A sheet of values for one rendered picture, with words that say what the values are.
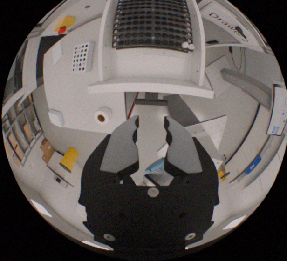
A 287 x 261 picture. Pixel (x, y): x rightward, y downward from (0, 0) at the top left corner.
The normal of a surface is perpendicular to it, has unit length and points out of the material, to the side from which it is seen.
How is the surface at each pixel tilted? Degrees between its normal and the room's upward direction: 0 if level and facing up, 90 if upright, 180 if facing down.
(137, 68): 0
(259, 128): 90
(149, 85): 0
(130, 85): 0
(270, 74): 90
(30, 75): 90
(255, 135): 90
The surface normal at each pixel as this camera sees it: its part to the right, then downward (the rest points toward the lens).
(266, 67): -1.00, -0.09
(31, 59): 1.00, 0.04
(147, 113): -0.04, 0.52
